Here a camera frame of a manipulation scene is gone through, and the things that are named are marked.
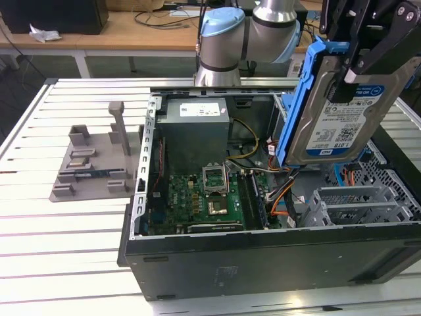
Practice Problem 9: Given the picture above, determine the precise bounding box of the hard disk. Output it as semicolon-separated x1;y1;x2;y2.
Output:
275;34;414;172

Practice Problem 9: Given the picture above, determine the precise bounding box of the black hanging robot cable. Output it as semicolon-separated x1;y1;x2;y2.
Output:
194;0;208;72

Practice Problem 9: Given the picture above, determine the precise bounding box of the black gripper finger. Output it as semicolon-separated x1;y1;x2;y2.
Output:
319;0;332;36
328;3;416;102

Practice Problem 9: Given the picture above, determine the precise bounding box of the red fan wire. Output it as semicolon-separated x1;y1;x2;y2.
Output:
153;136;166;198

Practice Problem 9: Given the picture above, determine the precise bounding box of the CPU socket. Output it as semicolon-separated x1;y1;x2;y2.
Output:
207;196;230;215

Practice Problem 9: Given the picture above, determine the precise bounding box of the grey disk bay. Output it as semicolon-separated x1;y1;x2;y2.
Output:
299;186;421;228

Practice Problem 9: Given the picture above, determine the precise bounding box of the black computer tower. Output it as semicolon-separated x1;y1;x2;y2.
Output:
294;9;309;47

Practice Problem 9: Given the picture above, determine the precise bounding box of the grey power supply unit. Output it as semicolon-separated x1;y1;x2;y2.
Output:
155;97;231;175

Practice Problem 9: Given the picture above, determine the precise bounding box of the blue data wire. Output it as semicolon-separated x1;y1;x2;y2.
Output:
334;163;346;186

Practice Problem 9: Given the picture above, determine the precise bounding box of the grey drive cage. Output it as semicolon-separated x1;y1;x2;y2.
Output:
272;93;287;157

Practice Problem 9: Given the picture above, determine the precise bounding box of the green motherboard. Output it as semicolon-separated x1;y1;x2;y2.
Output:
146;171;284;236

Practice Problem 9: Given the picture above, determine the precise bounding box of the yellow black wire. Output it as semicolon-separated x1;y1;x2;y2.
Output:
226;118;260;164

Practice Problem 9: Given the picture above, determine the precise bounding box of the orange wire bundle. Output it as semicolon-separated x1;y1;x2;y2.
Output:
268;182;299;218

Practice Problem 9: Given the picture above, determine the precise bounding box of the large black box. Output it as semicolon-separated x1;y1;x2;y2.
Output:
0;0;109;36

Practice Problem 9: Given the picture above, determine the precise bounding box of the blue RAM stick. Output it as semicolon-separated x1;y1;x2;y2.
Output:
74;169;111;180

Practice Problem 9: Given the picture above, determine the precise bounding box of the red orange power wire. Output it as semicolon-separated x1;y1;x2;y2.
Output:
343;163;361;187

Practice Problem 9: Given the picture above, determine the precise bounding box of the black open PC case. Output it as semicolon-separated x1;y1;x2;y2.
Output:
117;77;421;302

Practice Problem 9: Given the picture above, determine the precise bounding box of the black sleeved cable bundle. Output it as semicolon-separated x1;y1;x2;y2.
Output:
269;166;302;201

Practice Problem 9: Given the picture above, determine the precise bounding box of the black graphics card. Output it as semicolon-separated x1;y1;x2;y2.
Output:
176;222;246;235

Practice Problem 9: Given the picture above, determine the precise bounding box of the crumpled white paper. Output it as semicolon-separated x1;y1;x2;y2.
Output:
28;22;63;43

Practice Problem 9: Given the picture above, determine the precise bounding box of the wooden desk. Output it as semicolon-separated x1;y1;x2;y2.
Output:
0;0;325;80

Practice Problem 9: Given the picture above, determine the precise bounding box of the grey parts rack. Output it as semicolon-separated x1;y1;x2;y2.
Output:
48;101;139;203

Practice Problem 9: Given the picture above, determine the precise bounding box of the metal socket cover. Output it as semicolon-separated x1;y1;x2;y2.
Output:
202;163;230;198

